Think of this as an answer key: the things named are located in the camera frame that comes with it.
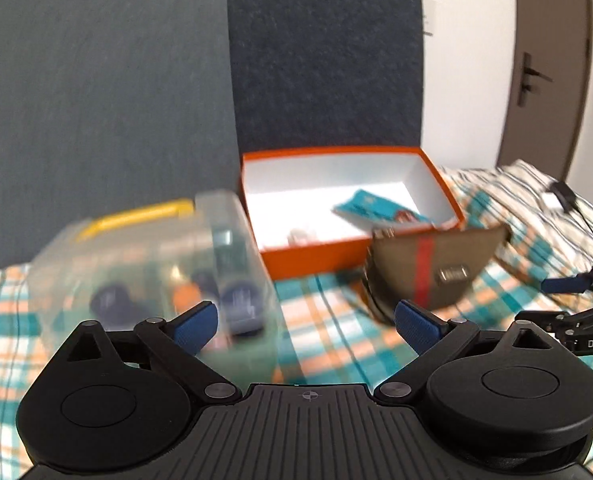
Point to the dark grey headboard panel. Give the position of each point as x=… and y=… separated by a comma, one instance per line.
x=309, y=73

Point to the black door handle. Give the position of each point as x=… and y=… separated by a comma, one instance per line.
x=528, y=74

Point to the orange cardboard box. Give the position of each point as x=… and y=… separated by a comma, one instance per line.
x=313, y=210

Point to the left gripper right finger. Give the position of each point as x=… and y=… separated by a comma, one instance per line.
x=436, y=342

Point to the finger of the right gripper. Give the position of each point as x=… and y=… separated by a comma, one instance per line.
x=577, y=284

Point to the brown door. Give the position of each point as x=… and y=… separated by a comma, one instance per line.
x=558, y=35

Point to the teal packet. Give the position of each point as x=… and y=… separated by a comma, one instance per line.
x=378, y=210

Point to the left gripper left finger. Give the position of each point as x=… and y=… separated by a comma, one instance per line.
x=174, y=346

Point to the black charger with cable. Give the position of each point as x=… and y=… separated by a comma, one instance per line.
x=568, y=200

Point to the olive red-striped pouch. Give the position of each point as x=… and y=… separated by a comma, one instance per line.
x=432, y=269

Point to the light grey headboard panel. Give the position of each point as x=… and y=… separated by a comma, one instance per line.
x=109, y=105

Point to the clear plastic storage box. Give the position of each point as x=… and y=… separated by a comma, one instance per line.
x=157, y=262

